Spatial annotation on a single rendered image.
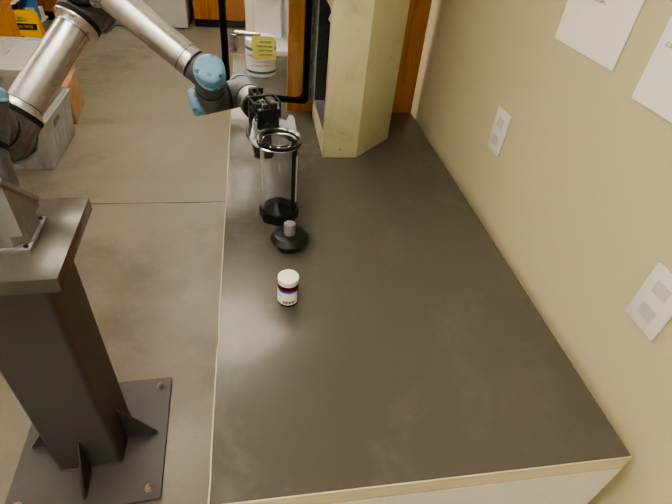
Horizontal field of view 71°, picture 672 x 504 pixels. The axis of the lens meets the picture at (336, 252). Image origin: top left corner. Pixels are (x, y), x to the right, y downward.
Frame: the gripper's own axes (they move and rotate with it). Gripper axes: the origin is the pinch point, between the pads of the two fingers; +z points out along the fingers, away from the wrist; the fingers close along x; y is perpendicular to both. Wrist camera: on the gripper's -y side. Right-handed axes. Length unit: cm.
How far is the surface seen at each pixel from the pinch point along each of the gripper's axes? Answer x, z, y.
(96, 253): -61, -121, -113
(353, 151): 32.9, -23.3, -17.6
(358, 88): 32.3, -23.4, 2.9
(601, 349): 43, 68, -15
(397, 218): 30.4, 11.1, -20.3
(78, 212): -48, -15, -20
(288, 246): -3.1, 16.9, -17.4
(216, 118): 35, -271, -112
